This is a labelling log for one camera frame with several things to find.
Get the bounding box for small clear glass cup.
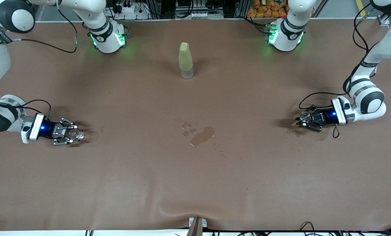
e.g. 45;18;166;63
68;128;84;141

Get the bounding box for grey electronics rack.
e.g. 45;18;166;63
175;0;225;19

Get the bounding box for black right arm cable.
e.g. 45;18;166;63
0;0;79;119

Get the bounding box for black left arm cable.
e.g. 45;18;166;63
299;3;384;139

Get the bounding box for orange snack bag pile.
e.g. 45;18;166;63
247;0;289;18

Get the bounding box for silver metal jigger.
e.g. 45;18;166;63
292;111;312;127

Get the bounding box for white power strip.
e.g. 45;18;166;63
112;3;150;20

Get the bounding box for yellow-green frosted bottle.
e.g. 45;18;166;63
178;42;194;79

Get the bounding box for black cable loop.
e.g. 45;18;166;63
300;222;317;234

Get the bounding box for brown liquid puddle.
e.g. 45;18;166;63
189;126;215;148

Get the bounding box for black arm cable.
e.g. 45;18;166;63
0;0;79;119
299;3;384;139

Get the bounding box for brown table cover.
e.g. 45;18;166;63
0;18;391;231

